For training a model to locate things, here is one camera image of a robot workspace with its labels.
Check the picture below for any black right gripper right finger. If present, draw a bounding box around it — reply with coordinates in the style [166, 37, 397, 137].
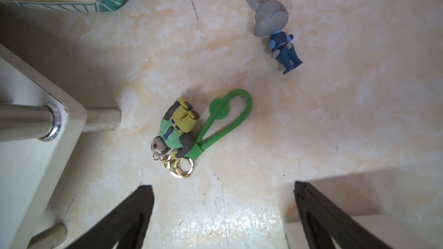
[294, 181, 390, 249]

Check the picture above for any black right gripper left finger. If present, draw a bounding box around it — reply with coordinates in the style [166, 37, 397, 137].
[68, 185, 155, 249]

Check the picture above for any white two-tier shelf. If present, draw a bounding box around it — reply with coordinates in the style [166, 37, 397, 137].
[1, 47, 122, 249]

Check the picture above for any green sloth figure keychain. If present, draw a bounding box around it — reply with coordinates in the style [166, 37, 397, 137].
[151, 89, 253, 179]

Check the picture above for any grey rabbit figure keychain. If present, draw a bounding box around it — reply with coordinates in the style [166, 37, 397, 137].
[246, 0, 303, 74]

